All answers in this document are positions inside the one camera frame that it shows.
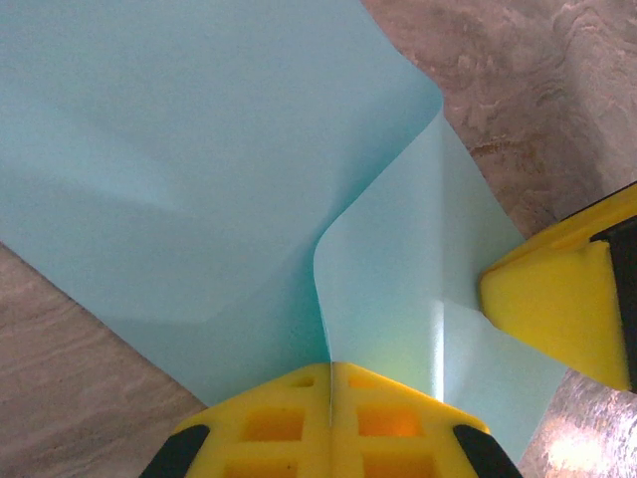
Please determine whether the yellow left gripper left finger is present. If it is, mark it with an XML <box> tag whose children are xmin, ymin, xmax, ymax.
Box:
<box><xmin>138</xmin><ymin>362</ymin><xmax>333</xmax><ymax>478</ymax></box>

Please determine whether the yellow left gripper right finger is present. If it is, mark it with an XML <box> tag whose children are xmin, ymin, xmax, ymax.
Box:
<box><xmin>330</xmin><ymin>361</ymin><xmax>524</xmax><ymax>478</ymax></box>

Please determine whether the light blue paper sheet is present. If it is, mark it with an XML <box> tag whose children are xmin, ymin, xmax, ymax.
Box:
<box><xmin>0</xmin><ymin>0</ymin><xmax>568</xmax><ymax>464</ymax></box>

